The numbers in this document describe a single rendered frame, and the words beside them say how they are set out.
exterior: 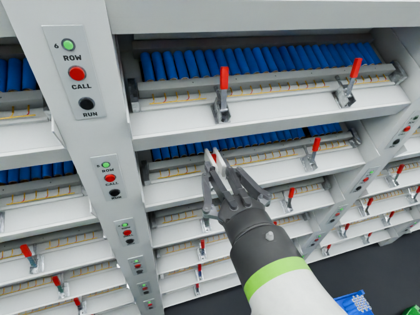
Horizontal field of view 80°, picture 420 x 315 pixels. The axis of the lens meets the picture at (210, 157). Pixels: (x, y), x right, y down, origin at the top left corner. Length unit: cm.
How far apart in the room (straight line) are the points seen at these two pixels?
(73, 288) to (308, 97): 85
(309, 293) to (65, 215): 47
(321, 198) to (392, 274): 101
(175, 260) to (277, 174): 47
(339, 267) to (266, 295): 138
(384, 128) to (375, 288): 114
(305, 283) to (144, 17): 36
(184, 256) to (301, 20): 77
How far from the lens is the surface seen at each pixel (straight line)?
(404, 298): 183
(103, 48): 35
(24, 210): 63
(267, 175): 65
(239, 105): 48
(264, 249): 35
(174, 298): 130
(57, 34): 34
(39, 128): 47
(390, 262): 189
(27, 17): 35
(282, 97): 53
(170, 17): 35
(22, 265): 81
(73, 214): 60
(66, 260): 78
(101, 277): 94
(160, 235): 75
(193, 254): 93
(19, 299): 101
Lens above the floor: 137
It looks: 45 degrees down
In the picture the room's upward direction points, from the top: 7 degrees clockwise
